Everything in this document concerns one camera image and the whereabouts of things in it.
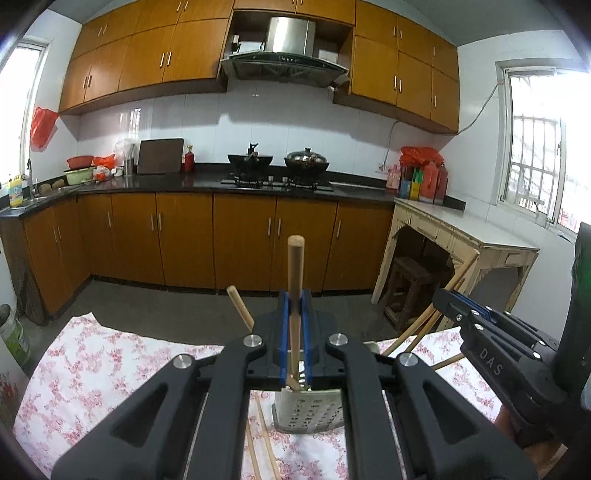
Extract wooden base cabinets black countertop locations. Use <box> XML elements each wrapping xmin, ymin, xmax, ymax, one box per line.
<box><xmin>0</xmin><ymin>177</ymin><xmax>399</xmax><ymax>320</ymax></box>

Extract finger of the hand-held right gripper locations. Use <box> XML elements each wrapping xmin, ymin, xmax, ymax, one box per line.
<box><xmin>449</xmin><ymin>290</ymin><xmax>562</xmax><ymax>364</ymax></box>
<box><xmin>432</xmin><ymin>288</ymin><xmax>486</xmax><ymax>341</ymax></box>

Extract floral tablecloth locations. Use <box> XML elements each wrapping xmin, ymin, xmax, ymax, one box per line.
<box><xmin>13</xmin><ymin>311</ymin><xmax>570</xmax><ymax>480</ymax></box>

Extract hanging red plastic bag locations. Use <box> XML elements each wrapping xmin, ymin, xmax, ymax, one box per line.
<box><xmin>30</xmin><ymin>106</ymin><xmax>60</xmax><ymax>151</ymax></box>

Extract wooden wall cabinets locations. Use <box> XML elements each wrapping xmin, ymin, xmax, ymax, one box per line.
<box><xmin>58</xmin><ymin>0</ymin><xmax>461</xmax><ymax>136</ymax></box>

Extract wall cable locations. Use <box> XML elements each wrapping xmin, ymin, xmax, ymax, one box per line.
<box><xmin>457</xmin><ymin>82</ymin><xmax>505</xmax><ymax>136</ymax></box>

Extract black wok with handle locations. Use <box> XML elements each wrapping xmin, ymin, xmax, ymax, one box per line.
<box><xmin>226</xmin><ymin>143</ymin><xmax>274</xmax><ymax>179</ymax></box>

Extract sink faucet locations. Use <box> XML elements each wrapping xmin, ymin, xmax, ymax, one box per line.
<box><xmin>25</xmin><ymin>159</ymin><xmax>41</xmax><ymax>198</ymax></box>

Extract wooden stool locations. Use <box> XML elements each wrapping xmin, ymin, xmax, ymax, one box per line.
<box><xmin>383</xmin><ymin>256</ymin><xmax>433</xmax><ymax>332</ymax></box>

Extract gas stove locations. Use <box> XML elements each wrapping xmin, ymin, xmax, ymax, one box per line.
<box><xmin>220</xmin><ymin>175</ymin><xmax>334</xmax><ymax>193</ymax></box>

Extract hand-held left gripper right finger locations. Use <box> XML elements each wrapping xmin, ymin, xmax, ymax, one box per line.
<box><xmin>300</xmin><ymin>291</ymin><xmax>539</xmax><ymax>480</ymax></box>

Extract barred window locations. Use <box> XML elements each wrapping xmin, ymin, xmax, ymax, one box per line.
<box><xmin>495</xmin><ymin>59</ymin><xmax>591</xmax><ymax>232</ymax></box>

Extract colourful cartons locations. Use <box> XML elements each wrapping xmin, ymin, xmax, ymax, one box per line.
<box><xmin>399</xmin><ymin>168</ymin><xmax>424</xmax><ymax>199</ymax></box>

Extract cream side table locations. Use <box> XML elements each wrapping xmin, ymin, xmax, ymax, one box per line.
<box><xmin>371</xmin><ymin>197</ymin><xmax>540</xmax><ymax>320</ymax></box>

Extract steel range hood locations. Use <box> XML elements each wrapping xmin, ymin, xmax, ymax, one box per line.
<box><xmin>220</xmin><ymin>16</ymin><xmax>350</xmax><ymax>89</ymax></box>

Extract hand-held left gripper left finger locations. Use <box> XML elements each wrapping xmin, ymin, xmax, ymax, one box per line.
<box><xmin>51</xmin><ymin>291</ymin><xmax>290</xmax><ymax>480</ymax></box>

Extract perforated metal utensil holder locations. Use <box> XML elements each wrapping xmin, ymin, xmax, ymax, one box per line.
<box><xmin>275</xmin><ymin>340</ymin><xmax>382</xmax><ymax>435</ymax></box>

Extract dark cutting board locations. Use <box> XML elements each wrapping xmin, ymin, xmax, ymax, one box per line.
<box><xmin>137</xmin><ymin>138</ymin><xmax>185</xmax><ymax>175</ymax></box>

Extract yellow dish soap bottle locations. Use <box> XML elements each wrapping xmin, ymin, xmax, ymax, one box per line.
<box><xmin>8</xmin><ymin>174</ymin><xmax>25</xmax><ymax>208</ymax></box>

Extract person's right hand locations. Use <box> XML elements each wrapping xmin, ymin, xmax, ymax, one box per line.
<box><xmin>493</xmin><ymin>406</ymin><xmax>570</xmax><ymax>480</ymax></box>

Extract red and white plastic bag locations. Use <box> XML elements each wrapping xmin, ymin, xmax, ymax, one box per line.
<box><xmin>92</xmin><ymin>155</ymin><xmax>116</xmax><ymax>181</ymax></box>

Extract white and green bucket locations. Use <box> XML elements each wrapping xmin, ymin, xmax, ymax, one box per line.
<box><xmin>0</xmin><ymin>304</ymin><xmax>31</xmax><ymax>366</ymax></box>

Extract green basin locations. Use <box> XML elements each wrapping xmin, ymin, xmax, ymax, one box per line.
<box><xmin>63</xmin><ymin>167</ymin><xmax>96</xmax><ymax>186</ymax></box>

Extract large red bottles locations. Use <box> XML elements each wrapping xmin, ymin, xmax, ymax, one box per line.
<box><xmin>422</xmin><ymin>161</ymin><xmax>449</xmax><ymax>204</ymax></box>

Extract black wok with lid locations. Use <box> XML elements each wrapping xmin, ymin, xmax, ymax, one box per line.
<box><xmin>283</xmin><ymin>147</ymin><xmax>331</xmax><ymax>179</ymax></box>

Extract crumpled red plastic bag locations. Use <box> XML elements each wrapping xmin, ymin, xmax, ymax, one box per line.
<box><xmin>399</xmin><ymin>146</ymin><xmax>444</xmax><ymax>167</ymax></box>

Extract steel cup with white bag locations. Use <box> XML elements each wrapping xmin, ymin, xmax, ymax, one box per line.
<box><xmin>115</xmin><ymin>138</ymin><xmax>138</xmax><ymax>176</ymax></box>

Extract sliding window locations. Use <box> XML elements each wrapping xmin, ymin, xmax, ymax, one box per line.
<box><xmin>0</xmin><ymin>39</ymin><xmax>50</xmax><ymax>188</ymax></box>

